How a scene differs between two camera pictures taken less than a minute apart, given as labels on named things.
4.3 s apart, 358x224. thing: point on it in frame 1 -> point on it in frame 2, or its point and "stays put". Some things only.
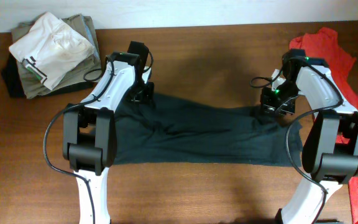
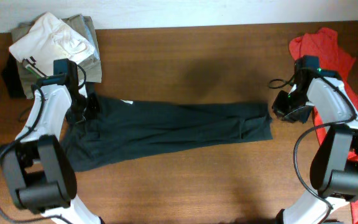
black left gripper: [146, 94] -> [94, 108]
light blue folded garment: [91, 37] stays put
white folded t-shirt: [51, 50] stays put
